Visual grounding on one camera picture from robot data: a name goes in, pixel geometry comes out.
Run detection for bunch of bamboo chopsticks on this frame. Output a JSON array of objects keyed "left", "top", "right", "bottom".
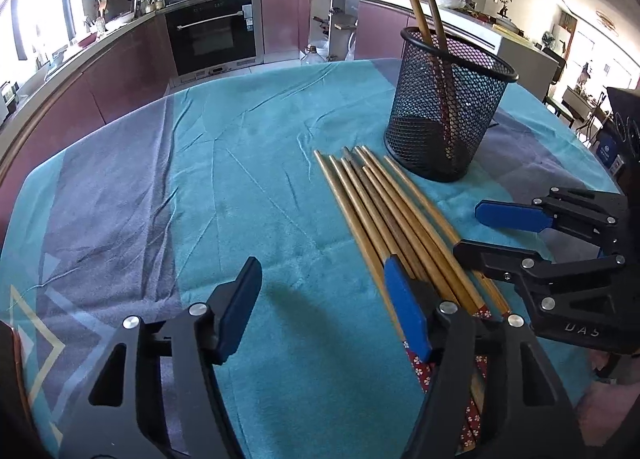
[{"left": 313, "top": 145, "right": 512, "bottom": 455}]

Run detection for black dining chair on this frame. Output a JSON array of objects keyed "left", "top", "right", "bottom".
[{"left": 542, "top": 46, "right": 576, "bottom": 127}]

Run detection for black mesh utensil holder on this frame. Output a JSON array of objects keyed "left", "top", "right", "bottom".
[{"left": 384, "top": 26, "right": 520, "bottom": 183}]

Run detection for person's right forearm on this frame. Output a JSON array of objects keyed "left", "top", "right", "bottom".
[{"left": 575, "top": 379, "right": 640, "bottom": 440}]

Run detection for black built-in oven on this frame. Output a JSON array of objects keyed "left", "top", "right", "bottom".
[{"left": 164, "top": 3, "right": 260, "bottom": 79}]

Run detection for gold ring ceiling lamp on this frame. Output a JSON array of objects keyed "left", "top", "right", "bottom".
[{"left": 595, "top": 10, "right": 620, "bottom": 34}]

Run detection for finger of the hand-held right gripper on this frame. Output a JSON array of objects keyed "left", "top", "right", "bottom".
[
  {"left": 452, "top": 239, "right": 627, "bottom": 313},
  {"left": 475, "top": 188, "right": 631, "bottom": 252}
]

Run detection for teal and purple tablecloth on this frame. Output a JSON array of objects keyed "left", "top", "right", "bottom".
[{"left": 0, "top": 56, "right": 621, "bottom": 459}]

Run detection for pink kitchen base cabinets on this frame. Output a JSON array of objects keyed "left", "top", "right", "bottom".
[{"left": 0, "top": 0, "right": 561, "bottom": 240}]

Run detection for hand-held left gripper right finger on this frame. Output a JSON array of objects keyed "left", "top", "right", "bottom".
[{"left": 382, "top": 254, "right": 586, "bottom": 459}]

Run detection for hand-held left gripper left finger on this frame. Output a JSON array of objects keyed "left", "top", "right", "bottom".
[{"left": 57, "top": 255, "right": 263, "bottom": 459}]

